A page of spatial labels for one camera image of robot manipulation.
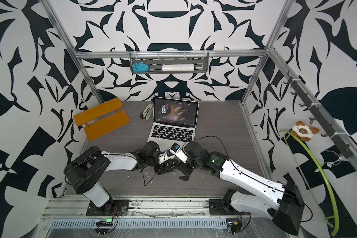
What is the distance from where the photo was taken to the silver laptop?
3.21 ft

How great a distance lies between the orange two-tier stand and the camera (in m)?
0.96

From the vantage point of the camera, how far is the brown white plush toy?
23.5 inches

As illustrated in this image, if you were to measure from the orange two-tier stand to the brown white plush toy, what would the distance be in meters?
0.97

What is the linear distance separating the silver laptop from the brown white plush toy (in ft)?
1.68
